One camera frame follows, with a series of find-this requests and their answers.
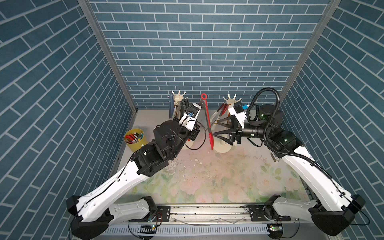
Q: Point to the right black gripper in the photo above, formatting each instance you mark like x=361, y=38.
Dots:
x=237, y=134

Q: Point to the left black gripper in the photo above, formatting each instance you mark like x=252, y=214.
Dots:
x=192, y=134

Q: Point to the cream utensil rack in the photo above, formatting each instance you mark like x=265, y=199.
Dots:
x=181, y=104
x=221, y=146

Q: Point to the red steel tongs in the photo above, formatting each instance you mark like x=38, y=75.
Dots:
x=204, y=97

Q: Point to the blue cream tongs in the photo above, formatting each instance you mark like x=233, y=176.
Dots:
x=171, y=106

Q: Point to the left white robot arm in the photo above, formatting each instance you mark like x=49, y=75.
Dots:
x=96, y=211

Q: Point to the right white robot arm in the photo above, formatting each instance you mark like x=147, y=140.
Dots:
x=334, y=209

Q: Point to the yellow cup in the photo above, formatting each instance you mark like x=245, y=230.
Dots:
x=137, y=146

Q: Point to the markers in cup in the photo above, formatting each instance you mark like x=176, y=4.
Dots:
x=133, y=138

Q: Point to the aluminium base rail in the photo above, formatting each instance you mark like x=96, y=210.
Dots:
x=230, y=221

